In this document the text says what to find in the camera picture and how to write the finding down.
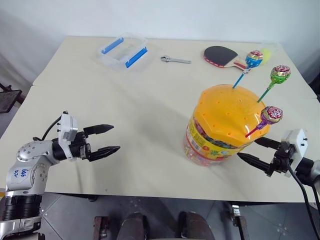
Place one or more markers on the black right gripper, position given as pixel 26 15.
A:
pixel 281 160

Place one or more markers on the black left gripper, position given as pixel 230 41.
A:
pixel 79 146

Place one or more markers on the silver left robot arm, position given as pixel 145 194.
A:
pixel 23 172

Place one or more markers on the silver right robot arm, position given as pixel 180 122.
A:
pixel 310 171

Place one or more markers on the purple-wrapped lollipop red stick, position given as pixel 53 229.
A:
pixel 268 117

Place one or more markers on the orange-lidded lollipop jar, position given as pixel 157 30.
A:
pixel 222 127

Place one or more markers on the green-wrapped lollipop green stick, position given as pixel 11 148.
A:
pixel 277 77

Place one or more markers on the blue-wrapped lollipop blue stick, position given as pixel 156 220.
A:
pixel 251 63

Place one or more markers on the dark rounded shape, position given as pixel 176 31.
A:
pixel 133 226
pixel 193 226

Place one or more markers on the clear plastic box blue clips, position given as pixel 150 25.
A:
pixel 123 51

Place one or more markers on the yellow-green ball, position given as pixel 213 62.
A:
pixel 267 56

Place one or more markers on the table tennis paddle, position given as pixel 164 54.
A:
pixel 222 57

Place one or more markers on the black metal stand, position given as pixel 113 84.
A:
pixel 7 98

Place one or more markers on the silver adjustable wrench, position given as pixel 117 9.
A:
pixel 175 60

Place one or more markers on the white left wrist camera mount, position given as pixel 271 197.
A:
pixel 67 128

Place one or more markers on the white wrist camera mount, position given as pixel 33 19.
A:
pixel 67 128
pixel 297 147

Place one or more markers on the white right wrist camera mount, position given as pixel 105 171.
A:
pixel 297 147

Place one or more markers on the table leg caster bracket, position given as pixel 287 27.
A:
pixel 237 220

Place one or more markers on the rusty brown metal bracket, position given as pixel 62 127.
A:
pixel 101 228

